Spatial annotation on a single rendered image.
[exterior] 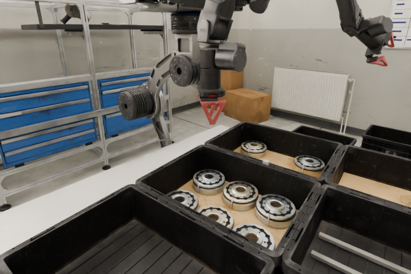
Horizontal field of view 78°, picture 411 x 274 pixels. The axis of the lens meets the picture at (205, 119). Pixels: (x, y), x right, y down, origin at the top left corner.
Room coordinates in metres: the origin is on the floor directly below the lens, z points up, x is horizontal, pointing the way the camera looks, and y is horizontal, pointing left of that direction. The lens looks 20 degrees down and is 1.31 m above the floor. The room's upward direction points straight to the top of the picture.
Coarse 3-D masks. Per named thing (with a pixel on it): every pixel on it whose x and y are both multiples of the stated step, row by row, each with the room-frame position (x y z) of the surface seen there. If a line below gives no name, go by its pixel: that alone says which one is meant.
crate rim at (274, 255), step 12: (204, 144) 0.80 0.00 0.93; (180, 156) 0.71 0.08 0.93; (240, 156) 0.71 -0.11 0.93; (276, 168) 0.64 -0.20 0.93; (144, 180) 0.58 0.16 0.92; (312, 180) 0.58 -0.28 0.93; (156, 192) 0.53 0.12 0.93; (312, 192) 0.53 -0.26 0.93; (180, 204) 0.48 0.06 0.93; (204, 216) 0.44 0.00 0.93; (300, 216) 0.44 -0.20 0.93; (228, 228) 0.41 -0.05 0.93; (288, 228) 0.41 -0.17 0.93; (240, 240) 0.37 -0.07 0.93; (252, 240) 0.37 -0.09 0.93; (288, 240) 0.37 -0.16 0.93; (264, 252) 0.35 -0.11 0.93; (276, 252) 0.35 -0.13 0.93; (276, 264) 0.34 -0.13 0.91
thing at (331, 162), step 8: (232, 128) 0.95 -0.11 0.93; (272, 128) 0.95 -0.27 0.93; (216, 136) 0.87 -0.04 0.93; (304, 136) 0.88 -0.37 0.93; (312, 136) 0.87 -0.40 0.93; (208, 144) 0.80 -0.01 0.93; (336, 144) 0.81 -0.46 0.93; (232, 152) 0.74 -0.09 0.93; (336, 152) 0.77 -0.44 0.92; (256, 160) 0.69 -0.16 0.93; (280, 168) 0.64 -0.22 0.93; (328, 168) 0.64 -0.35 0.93; (304, 176) 0.60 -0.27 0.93; (312, 176) 0.60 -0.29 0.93; (320, 176) 0.60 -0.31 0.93; (320, 184) 0.58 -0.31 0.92
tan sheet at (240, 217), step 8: (192, 184) 0.71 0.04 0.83; (192, 192) 0.67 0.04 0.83; (200, 200) 0.63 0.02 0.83; (208, 200) 0.63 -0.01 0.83; (216, 200) 0.63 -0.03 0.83; (200, 208) 0.59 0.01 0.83; (224, 208) 0.59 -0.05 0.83; (232, 216) 0.56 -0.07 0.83; (240, 216) 0.56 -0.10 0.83; (248, 216) 0.56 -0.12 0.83; (272, 232) 0.50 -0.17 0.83; (280, 232) 0.50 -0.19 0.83
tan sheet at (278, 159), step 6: (234, 150) 0.95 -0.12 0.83; (240, 150) 0.95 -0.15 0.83; (270, 156) 0.90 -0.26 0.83; (276, 156) 0.90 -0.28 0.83; (282, 156) 0.90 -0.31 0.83; (288, 156) 0.90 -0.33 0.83; (270, 162) 0.85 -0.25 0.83; (276, 162) 0.85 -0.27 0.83; (282, 162) 0.85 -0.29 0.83; (288, 162) 0.85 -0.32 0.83; (288, 168) 0.81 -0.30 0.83
